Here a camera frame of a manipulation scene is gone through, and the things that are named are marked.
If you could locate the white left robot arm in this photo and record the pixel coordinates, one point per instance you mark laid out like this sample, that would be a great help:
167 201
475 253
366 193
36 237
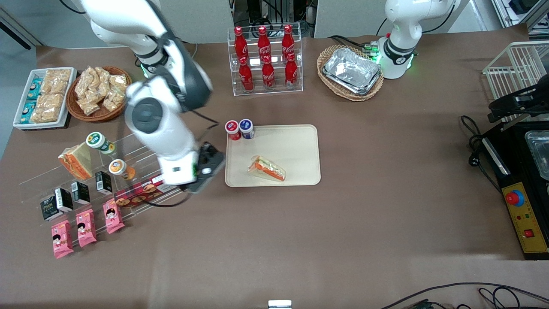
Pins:
403 21

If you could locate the pink snack packet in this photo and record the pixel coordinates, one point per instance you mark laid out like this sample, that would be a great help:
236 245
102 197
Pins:
62 240
113 216
85 229

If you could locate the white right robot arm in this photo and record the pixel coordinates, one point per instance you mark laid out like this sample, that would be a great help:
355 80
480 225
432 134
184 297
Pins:
158 128

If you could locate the green lid drink bottle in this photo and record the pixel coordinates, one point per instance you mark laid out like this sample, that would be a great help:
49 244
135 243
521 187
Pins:
96 140

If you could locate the red plaid cookie box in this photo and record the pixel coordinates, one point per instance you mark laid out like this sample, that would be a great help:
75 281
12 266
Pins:
137 195

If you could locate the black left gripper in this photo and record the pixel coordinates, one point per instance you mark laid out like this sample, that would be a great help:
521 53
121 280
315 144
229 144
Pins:
541 94

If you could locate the steel food tray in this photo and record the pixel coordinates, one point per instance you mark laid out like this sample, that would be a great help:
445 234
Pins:
540 150

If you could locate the clear bagged fried snack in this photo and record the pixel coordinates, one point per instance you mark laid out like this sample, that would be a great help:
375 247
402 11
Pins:
119 81
112 101
88 105
84 79
101 77

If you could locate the red lid small can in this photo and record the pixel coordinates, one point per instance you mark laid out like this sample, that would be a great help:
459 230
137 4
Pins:
232 127

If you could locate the black sealing machine yellow panel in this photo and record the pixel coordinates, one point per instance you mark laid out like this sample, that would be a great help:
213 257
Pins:
527 223

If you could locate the wrapped peanut brittle pack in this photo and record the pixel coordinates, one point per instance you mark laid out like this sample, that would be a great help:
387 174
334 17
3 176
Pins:
45 114
49 101
58 79

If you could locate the red cola bottle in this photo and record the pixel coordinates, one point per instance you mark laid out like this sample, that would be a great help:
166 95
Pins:
288 40
263 43
268 75
246 77
240 45
291 73

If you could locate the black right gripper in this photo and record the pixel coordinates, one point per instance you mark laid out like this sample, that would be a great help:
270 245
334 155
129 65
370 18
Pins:
207 149

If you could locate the blue lid small can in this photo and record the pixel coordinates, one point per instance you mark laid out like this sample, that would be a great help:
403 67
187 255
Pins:
246 125

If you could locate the cream plastic serving tray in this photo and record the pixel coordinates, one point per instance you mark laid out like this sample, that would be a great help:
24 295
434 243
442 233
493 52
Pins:
296 146

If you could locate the clear acrylic bottle rack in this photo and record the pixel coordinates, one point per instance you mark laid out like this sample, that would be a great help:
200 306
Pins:
277 88

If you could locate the oval wicker basket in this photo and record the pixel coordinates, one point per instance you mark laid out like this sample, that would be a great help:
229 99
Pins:
352 98

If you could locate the teal snack packet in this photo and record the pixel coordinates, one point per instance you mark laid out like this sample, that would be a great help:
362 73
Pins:
27 111
34 89

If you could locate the small black drink carton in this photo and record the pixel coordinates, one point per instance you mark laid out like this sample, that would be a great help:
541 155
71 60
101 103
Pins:
103 181
80 192
64 199
48 209

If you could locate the aluminium foil container stack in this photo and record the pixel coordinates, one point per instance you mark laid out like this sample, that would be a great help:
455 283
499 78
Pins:
351 68

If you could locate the black background equipment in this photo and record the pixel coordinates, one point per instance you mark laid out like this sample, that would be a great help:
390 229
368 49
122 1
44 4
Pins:
257 8

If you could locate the background metal shelving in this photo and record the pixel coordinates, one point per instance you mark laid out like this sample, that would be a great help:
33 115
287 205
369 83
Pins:
536 17

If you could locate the round wicker basket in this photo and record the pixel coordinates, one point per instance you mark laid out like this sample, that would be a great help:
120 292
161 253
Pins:
103 116

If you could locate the clear acrylic stepped shelf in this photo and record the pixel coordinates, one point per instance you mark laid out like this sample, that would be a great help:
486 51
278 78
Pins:
38 184

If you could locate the white rectangular snack tray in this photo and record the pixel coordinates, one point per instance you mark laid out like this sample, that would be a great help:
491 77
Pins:
38 125

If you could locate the plastic triangle sandwich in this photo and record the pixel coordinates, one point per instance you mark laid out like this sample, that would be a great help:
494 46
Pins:
77 165
268 169

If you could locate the orange lid drink bottle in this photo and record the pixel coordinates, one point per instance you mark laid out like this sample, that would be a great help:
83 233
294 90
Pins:
116 166

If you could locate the grey metal lever bar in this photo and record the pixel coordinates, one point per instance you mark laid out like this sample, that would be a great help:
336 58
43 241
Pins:
512 125

